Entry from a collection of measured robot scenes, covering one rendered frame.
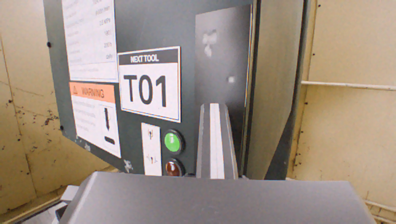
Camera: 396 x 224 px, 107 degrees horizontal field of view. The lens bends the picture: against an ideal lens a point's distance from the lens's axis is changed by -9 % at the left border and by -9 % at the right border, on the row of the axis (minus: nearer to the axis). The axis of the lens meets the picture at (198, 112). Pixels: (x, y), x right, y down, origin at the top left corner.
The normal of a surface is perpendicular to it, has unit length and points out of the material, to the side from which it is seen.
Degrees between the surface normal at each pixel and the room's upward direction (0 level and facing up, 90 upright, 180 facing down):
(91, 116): 90
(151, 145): 90
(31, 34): 90
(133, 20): 90
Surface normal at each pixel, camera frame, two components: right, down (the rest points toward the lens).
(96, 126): -0.55, 0.18
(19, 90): 0.84, 0.14
